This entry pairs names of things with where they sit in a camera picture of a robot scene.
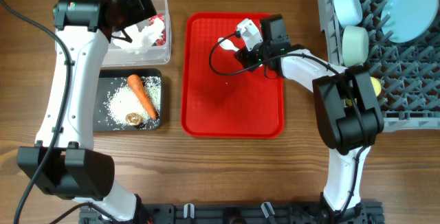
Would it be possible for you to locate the grey dishwasher rack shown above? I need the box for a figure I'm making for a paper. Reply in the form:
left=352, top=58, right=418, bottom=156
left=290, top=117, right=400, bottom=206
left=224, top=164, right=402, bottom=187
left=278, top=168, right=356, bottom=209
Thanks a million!
left=318, top=0, right=439, bottom=132

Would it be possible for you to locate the yellow cup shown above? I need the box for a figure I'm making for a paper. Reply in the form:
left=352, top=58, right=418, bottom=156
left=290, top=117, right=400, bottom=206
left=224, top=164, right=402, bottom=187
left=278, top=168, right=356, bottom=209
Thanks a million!
left=346, top=77, right=382, bottom=106

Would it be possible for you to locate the clear plastic bin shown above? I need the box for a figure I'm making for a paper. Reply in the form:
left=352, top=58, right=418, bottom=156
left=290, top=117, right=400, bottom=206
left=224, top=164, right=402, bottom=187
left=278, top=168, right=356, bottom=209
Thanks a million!
left=55, top=0, right=172, bottom=68

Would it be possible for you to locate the white rice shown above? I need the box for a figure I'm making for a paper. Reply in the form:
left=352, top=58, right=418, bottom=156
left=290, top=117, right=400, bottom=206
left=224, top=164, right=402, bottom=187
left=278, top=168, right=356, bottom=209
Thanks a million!
left=96, top=76, right=162, bottom=131

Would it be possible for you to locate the orange carrot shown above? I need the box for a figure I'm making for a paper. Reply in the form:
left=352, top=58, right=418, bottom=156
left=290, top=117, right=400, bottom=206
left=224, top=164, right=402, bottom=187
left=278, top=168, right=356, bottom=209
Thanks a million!
left=127, top=74, right=157, bottom=120

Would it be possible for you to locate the black tray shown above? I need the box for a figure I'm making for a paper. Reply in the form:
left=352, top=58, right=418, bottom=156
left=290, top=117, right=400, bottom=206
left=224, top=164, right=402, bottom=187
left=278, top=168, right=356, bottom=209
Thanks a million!
left=93, top=68, right=162, bottom=132

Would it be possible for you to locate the brown mushroom piece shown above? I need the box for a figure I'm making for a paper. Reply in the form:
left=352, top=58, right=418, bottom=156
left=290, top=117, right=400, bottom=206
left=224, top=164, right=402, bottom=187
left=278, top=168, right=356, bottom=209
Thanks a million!
left=125, top=113, right=143, bottom=126

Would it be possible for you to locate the light blue plate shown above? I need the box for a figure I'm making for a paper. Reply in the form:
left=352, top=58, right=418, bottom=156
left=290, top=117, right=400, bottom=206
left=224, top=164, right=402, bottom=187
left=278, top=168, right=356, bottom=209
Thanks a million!
left=381, top=0, right=439, bottom=43

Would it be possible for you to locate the mint green bowl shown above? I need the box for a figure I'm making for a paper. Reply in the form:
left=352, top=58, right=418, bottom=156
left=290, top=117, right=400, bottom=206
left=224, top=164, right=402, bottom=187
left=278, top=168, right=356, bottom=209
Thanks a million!
left=342, top=26, right=369, bottom=67

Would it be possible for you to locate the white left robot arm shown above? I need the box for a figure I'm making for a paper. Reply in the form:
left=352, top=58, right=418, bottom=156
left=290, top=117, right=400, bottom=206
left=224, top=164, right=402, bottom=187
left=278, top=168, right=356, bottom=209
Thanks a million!
left=17, top=0, right=156, bottom=223

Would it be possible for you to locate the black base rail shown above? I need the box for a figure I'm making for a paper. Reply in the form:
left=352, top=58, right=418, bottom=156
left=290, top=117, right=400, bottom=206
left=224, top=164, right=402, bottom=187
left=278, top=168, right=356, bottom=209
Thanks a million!
left=78, top=201, right=385, bottom=224

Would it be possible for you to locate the red serving tray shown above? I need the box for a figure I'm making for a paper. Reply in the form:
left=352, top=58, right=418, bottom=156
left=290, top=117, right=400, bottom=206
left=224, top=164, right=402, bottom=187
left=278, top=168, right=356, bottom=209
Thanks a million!
left=181, top=12, right=285, bottom=139

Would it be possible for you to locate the red snack wrapper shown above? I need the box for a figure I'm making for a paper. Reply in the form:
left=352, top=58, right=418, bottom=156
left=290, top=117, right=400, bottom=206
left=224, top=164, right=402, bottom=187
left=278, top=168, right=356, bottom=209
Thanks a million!
left=147, top=14, right=166, bottom=46

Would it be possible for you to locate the clear plastic wrap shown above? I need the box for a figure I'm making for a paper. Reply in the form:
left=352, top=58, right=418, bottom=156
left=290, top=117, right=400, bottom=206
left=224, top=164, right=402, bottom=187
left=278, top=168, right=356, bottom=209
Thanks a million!
left=110, top=25, right=143, bottom=53

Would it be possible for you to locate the white tissue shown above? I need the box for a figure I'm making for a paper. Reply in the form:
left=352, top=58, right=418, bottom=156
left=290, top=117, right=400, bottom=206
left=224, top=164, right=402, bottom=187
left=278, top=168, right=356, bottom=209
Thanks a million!
left=138, top=18, right=166, bottom=53

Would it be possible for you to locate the white plastic spoon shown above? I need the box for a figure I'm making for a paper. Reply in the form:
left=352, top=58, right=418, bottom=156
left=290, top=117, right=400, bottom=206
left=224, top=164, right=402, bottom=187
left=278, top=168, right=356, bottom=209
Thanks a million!
left=218, top=37, right=243, bottom=52

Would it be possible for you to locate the light blue bowl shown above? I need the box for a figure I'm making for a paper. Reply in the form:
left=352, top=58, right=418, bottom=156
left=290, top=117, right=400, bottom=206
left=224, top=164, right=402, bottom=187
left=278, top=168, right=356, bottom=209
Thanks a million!
left=333, top=0, right=363, bottom=28

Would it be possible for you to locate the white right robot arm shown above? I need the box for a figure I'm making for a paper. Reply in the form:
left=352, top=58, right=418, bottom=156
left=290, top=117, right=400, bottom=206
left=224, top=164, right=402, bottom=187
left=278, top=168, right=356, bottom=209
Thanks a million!
left=233, top=14, right=384, bottom=220

